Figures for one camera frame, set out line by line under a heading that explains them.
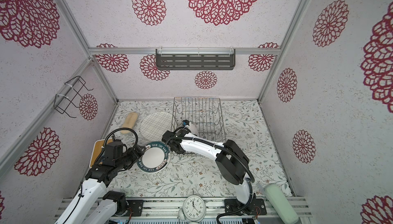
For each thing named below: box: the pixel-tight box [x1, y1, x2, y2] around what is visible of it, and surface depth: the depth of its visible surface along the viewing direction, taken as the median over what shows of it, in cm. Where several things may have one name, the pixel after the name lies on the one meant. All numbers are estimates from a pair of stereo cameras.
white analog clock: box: [178, 190, 207, 224], surface depth 71 cm
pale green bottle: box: [255, 182, 299, 224], surface depth 74 cm
